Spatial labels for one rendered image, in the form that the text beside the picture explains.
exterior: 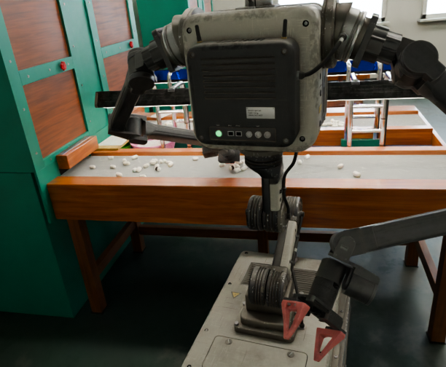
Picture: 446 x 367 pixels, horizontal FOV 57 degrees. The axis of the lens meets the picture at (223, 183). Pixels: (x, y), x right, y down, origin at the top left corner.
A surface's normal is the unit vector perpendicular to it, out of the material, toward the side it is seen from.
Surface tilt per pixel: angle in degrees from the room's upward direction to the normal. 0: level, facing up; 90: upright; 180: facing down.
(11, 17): 90
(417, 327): 0
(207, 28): 90
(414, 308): 0
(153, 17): 90
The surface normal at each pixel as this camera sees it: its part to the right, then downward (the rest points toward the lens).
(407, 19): -0.16, 0.42
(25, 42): 0.98, 0.01
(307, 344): -0.08, -0.90
